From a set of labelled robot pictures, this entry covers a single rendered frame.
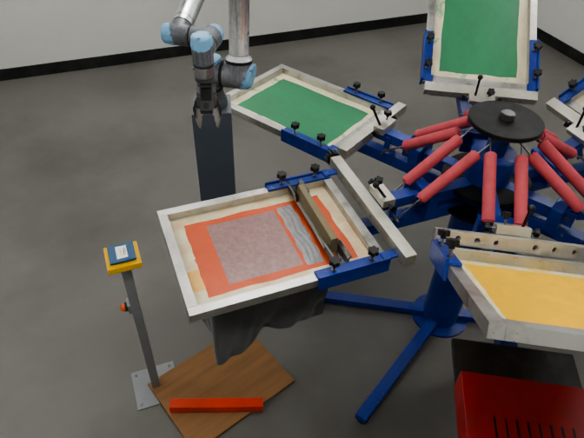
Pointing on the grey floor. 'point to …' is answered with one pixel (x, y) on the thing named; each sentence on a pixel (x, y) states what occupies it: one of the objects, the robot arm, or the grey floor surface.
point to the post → (145, 398)
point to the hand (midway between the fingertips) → (209, 126)
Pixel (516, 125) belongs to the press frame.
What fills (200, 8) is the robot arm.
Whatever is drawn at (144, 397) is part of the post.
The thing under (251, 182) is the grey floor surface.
